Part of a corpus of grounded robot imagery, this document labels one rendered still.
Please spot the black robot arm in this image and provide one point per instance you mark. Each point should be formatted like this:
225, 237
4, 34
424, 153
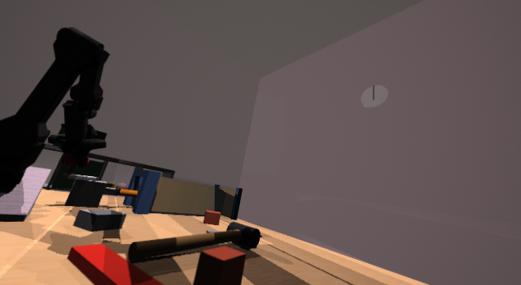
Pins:
22, 136

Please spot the hammer with wooden handle and dark head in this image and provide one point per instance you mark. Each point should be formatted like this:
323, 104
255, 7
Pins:
246, 235

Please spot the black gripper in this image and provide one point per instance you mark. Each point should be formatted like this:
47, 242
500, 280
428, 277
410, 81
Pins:
76, 140

